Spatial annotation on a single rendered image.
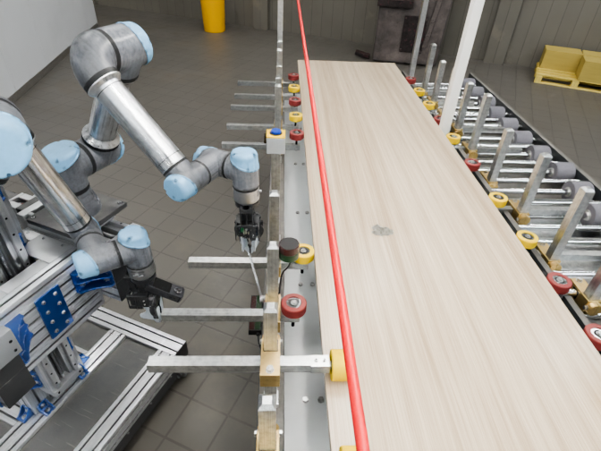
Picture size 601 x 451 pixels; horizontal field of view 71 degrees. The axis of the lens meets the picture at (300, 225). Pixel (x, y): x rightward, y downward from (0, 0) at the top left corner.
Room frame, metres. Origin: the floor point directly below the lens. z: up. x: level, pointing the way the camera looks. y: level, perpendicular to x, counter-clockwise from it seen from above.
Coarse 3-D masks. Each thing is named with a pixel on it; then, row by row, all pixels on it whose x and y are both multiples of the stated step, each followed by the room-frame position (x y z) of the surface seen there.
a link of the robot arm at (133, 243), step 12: (132, 228) 0.89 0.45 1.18; (144, 228) 0.90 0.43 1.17; (120, 240) 0.85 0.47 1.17; (132, 240) 0.85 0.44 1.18; (144, 240) 0.86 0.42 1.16; (120, 252) 0.83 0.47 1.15; (132, 252) 0.84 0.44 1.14; (144, 252) 0.86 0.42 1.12; (132, 264) 0.84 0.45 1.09; (144, 264) 0.85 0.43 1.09
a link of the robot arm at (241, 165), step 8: (232, 152) 1.02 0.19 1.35; (240, 152) 1.02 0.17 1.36; (248, 152) 1.02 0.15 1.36; (256, 152) 1.03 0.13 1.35; (232, 160) 1.01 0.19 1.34; (240, 160) 0.99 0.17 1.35; (248, 160) 0.99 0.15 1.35; (256, 160) 1.01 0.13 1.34; (224, 168) 1.01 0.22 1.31; (232, 168) 1.00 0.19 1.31; (240, 168) 0.99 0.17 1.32; (248, 168) 0.99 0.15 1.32; (256, 168) 1.01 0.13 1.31; (232, 176) 1.00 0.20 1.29; (240, 176) 0.99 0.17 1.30; (248, 176) 0.99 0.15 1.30; (256, 176) 1.01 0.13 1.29; (240, 184) 0.99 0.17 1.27; (248, 184) 0.99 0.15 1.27; (256, 184) 1.01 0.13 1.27; (248, 192) 0.99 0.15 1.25
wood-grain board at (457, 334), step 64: (320, 64) 3.45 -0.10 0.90; (384, 64) 3.54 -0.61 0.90; (320, 128) 2.23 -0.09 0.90; (384, 128) 2.28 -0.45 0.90; (320, 192) 1.56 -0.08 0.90; (384, 192) 1.58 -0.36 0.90; (448, 192) 1.61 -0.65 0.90; (320, 256) 1.13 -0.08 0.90; (384, 256) 1.15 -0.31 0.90; (448, 256) 1.17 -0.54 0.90; (512, 256) 1.19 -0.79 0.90; (320, 320) 0.84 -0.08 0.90; (384, 320) 0.85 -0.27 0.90; (448, 320) 0.87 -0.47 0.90; (512, 320) 0.88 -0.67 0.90; (384, 384) 0.64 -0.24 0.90; (448, 384) 0.65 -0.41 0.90; (512, 384) 0.66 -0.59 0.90; (576, 384) 0.67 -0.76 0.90; (384, 448) 0.47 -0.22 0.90; (448, 448) 0.48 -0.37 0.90; (512, 448) 0.49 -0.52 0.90; (576, 448) 0.49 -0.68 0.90
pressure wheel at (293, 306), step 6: (288, 294) 0.93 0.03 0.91; (294, 294) 0.94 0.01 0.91; (282, 300) 0.91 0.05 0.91; (288, 300) 0.91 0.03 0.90; (294, 300) 0.91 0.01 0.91; (300, 300) 0.91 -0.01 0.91; (282, 306) 0.89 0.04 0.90; (288, 306) 0.89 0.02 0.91; (294, 306) 0.89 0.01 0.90; (300, 306) 0.89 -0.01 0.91; (306, 306) 0.90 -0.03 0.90; (282, 312) 0.89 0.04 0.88; (288, 312) 0.87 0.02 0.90; (294, 312) 0.86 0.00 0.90; (300, 312) 0.87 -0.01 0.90; (294, 318) 0.86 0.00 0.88; (294, 324) 0.90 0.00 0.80
